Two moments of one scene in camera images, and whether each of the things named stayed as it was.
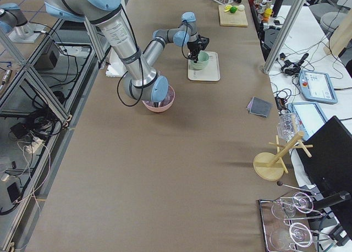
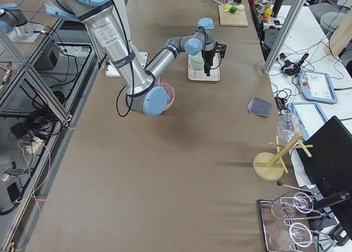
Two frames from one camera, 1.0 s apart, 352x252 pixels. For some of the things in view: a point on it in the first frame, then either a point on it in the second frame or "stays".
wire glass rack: [280, 235] stays
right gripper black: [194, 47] -> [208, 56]
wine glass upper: [302, 202] stays
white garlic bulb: [241, 7] stays
